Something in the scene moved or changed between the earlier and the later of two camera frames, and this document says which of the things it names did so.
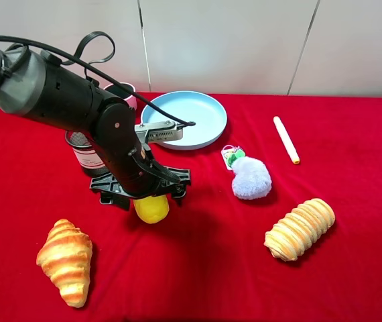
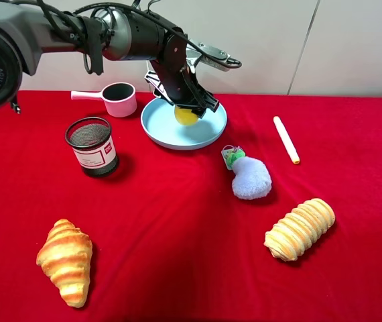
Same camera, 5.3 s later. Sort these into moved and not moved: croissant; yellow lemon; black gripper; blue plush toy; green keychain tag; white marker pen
Moved: black gripper; yellow lemon
Not moved: green keychain tag; white marker pen; croissant; blue plush toy
